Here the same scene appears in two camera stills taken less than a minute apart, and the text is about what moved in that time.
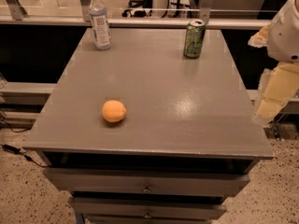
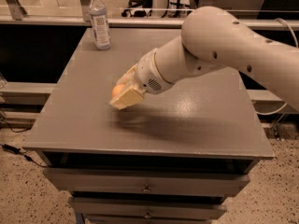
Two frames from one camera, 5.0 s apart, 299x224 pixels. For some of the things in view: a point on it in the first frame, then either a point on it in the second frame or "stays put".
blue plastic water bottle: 99,21 stays put
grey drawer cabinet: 190,138 stays put
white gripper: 285,36 -> 149,73
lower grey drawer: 141,208 stays put
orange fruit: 114,110 -> 117,89
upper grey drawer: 147,182 stays put
